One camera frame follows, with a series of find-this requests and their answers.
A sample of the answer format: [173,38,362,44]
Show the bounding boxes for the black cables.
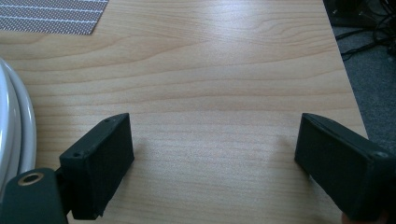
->
[323,0,396,62]

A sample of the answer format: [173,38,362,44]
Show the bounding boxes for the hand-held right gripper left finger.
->
[59,112,135,221]

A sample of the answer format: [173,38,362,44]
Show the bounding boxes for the white plate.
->
[0,57,37,195]

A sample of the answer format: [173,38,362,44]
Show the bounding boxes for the striped woven placemat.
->
[0,0,110,35]

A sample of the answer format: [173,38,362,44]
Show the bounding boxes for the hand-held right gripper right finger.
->
[293,112,396,222]

